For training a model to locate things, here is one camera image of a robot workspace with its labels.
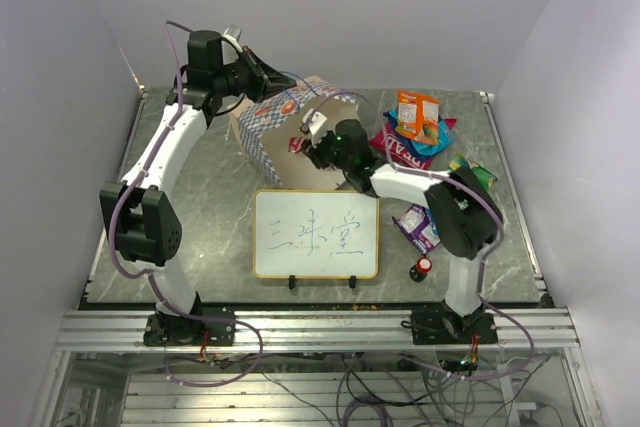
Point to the white board with yellow frame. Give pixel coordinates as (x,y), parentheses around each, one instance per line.
(315,234)

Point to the pink snack bag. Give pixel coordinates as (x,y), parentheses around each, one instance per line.
(398,153)

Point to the orange Fox's fruits candy bag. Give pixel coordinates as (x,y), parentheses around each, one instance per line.
(417,117)

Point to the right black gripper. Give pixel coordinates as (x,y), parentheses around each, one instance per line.
(314,150)

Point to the red emergency stop button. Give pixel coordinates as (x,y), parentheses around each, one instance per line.
(420,270)

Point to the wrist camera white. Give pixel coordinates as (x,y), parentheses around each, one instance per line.
(231,37)
(314,125)

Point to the small red candy pack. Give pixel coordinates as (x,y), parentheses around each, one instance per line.
(296,145)

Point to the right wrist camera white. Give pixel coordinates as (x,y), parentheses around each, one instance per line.
(314,125)

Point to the blue checkered paper bag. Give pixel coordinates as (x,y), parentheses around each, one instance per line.
(265,131)

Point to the aluminium frame rail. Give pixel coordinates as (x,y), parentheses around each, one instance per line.
(300,331)

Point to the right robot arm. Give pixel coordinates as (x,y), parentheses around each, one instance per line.
(468,222)

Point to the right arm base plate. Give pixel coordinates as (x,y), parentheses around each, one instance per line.
(436,325)

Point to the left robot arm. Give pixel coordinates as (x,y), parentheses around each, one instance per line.
(142,228)

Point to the green snack bag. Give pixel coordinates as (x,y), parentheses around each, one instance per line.
(485,177)

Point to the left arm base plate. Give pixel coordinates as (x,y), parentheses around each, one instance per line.
(165,330)

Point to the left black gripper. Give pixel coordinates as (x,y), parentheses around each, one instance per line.
(263,73)

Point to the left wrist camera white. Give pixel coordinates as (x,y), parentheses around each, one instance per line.
(231,37)

